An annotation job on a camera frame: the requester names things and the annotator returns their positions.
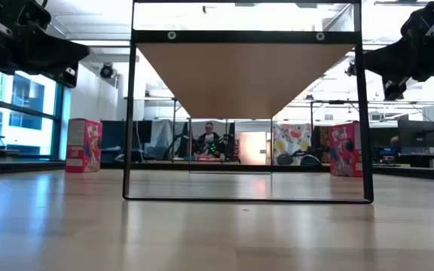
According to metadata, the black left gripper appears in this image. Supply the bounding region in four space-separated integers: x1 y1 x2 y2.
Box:
0 0 90 88

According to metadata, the red Froot Loops cereal box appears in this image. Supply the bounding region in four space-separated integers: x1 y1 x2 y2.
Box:
329 120 364 178
65 117 103 174

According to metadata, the black computer monitor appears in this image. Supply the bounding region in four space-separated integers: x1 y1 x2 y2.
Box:
102 120 153 151
397 120 434 149

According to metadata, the person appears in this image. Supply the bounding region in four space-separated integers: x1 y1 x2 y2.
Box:
195 121 226 162

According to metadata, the window with dark frame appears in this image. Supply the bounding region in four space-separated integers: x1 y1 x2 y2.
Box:
0 70 71 161

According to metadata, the black metal rig frame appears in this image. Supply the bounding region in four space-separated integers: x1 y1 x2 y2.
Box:
0 160 434 182

